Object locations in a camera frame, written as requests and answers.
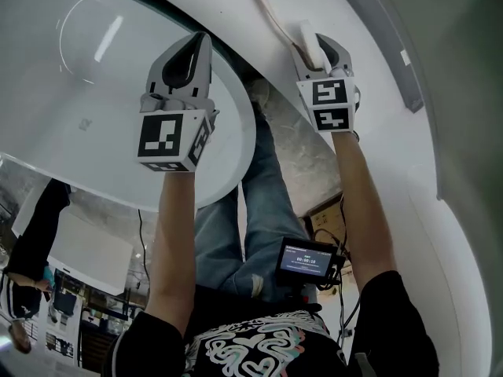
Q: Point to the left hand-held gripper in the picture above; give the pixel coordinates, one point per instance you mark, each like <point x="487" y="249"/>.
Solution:
<point x="161" y="140"/>

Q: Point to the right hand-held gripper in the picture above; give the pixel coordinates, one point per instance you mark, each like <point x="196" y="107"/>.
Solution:
<point x="330" y="100"/>

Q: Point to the roll of beige tape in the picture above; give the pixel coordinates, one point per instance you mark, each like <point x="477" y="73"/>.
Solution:
<point x="308" y="41"/>

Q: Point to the white bathtub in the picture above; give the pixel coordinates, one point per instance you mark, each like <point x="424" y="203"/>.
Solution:
<point x="78" y="112"/>

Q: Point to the person's right forearm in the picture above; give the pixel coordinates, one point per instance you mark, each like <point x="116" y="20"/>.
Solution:
<point x="361" y="210"/>

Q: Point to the person's left forearm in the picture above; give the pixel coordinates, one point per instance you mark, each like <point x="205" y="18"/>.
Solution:
<point x="173" y="249"/>

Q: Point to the person's pale shoe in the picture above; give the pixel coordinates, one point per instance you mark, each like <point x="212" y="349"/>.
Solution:
<point x="257" y="92"/>

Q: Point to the grey roller blind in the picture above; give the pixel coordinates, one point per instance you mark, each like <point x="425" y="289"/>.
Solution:
<point x="471" y="92"/>

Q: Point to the brown cardboard box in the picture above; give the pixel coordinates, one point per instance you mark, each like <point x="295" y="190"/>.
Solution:
<point x="326" y="218"/>

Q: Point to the person's blue jeans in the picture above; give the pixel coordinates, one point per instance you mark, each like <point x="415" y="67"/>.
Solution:
<point x="255" y="210"/>

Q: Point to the small black monitor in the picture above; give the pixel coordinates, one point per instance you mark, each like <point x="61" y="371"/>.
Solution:
<point x="304" y="261"/>

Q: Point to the white low cabinet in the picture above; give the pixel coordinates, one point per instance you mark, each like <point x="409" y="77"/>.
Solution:
<point x="90" y="249"/>

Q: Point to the teal handheld item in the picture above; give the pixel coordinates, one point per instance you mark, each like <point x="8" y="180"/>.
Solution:
<point x="48" y="276"/>

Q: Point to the dark storage shelf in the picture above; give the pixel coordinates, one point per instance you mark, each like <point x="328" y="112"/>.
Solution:
<point x="98" y="320"/>

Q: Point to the person's black printed shirt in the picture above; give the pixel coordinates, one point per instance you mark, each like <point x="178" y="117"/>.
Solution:
<point x="385" y="320"/>

